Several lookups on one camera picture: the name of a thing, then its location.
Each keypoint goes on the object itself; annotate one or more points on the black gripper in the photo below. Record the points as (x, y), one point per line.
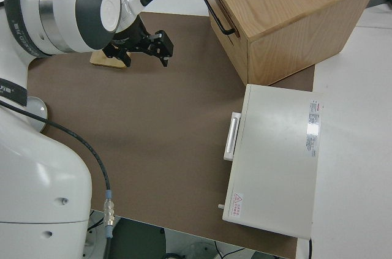
(139, 41)

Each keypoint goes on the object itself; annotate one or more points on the gray plate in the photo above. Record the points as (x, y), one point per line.
(38, 110)

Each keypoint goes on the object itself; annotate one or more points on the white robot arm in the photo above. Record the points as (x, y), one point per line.
(46, 164)

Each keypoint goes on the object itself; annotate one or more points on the small wooden block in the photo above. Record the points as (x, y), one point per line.
(102, 60)

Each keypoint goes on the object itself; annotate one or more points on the brown table mat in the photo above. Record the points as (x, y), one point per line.
(153, 136)

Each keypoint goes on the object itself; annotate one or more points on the wooden drawer cabinet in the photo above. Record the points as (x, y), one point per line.
(291, 17)

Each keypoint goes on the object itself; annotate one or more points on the white toaster oven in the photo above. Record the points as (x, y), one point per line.
(275, 161)

